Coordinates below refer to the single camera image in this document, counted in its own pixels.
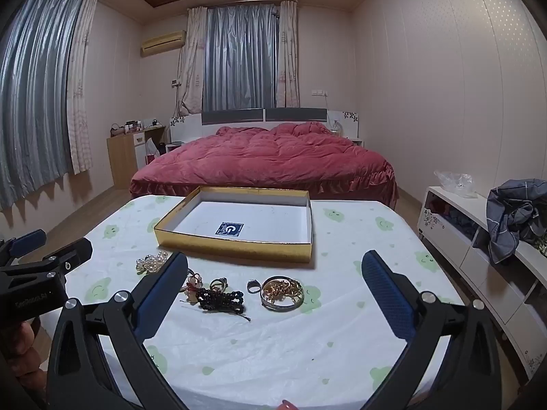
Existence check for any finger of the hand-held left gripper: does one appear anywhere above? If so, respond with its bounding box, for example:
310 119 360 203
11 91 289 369
0 229 47 265
17 237 93 275

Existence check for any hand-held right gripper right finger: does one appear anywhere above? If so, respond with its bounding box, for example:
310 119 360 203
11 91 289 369
361 250 503 410

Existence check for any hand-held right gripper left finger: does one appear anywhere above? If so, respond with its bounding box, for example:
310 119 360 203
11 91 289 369
47 251 189 410

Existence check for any red flower charm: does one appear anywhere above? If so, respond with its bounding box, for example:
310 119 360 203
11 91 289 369
181 269 204 296

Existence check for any white pearl bracelet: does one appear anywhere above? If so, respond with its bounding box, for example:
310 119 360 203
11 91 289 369
135 252 169 275

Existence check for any black bead bracelet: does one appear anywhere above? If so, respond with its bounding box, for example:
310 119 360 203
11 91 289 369
179 287 253 322

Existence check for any gold shallow box lid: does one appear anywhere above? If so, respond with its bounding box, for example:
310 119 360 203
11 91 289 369
154 186 314 264

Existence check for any silver bangle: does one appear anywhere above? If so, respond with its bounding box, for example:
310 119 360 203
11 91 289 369
260 276 305 310

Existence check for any gold chain necklace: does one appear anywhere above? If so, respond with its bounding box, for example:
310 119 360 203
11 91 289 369
263 279 302 302

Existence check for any person's left hand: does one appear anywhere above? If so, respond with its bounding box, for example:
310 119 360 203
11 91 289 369
0 319 45 394

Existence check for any white low cabinet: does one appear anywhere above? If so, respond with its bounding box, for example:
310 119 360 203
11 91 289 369
417 185 547 377

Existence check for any wooden desk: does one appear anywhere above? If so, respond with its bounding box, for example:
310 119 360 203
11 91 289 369
106 124 167 189

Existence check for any white plastic bag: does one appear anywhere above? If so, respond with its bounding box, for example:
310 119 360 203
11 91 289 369
144 137 162 165

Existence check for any clear plastic bag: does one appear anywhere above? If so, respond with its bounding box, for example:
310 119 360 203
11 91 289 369
433 169 478 200

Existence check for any large grey curtain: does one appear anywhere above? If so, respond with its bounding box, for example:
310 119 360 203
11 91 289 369
0 0 87 213

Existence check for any blue plaid cloth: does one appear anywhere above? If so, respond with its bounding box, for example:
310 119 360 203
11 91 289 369
485 179 547 266

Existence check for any floral cream curtain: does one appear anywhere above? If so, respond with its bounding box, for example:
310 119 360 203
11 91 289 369
65 0 102 176
275 0 301 109
177 6 209 117

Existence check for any white bed headboard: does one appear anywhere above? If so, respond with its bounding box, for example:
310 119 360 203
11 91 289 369
170 107 360 142

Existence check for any bed with red duvet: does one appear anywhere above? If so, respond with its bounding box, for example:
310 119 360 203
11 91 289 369
129 122 399 206

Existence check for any grey window curtain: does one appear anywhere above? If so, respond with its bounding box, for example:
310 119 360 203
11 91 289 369
201 3 279 112

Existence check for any wall air conditioner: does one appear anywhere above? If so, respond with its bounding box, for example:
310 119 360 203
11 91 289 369
141 30 188 57

